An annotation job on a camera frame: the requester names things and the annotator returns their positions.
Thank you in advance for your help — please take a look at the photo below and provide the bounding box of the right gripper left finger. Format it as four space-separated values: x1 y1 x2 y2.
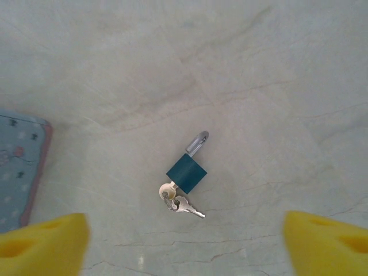
0 212 90 276

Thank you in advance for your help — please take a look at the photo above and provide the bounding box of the small teal padlock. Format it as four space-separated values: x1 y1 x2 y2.
166 131 209 195

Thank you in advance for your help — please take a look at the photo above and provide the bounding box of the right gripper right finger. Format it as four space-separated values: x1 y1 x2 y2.
283 210 368 276

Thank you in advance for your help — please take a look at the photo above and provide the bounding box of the small metal key ring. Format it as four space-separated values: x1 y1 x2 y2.
162 191 181 210

